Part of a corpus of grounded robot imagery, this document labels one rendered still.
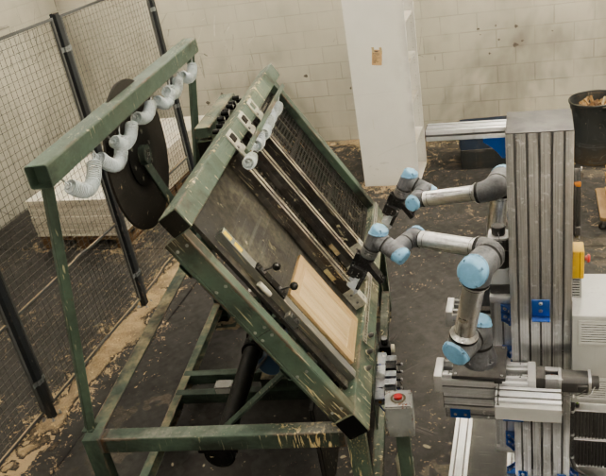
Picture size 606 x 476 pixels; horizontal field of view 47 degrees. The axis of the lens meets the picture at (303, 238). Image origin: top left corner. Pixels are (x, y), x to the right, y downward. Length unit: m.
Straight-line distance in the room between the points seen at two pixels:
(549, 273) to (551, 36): 5.49
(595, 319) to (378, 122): 4.50
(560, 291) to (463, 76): 5.57
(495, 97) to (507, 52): 0.53
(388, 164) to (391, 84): 0.85
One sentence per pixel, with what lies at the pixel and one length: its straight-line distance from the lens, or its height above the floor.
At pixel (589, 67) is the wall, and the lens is 8.45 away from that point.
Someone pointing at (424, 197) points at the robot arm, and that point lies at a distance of 3.40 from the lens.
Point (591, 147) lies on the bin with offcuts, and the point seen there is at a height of 0.20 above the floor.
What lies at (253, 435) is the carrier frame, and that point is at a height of 0.79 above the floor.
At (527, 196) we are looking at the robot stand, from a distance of 2.93.
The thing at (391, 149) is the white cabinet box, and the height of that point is 0.40.
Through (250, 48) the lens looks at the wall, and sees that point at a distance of 8.93.
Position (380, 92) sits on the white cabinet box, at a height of 1.01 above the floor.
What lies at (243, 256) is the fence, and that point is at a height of 1.60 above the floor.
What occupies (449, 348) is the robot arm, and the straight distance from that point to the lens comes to 2.94.
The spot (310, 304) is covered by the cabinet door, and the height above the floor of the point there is 1.19.
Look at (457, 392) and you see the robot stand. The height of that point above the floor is 0.91.
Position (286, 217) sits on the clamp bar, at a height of 1.48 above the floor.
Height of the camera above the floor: 3.01
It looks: 27 degrees down
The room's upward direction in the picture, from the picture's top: 10 degrees counter-clockwise
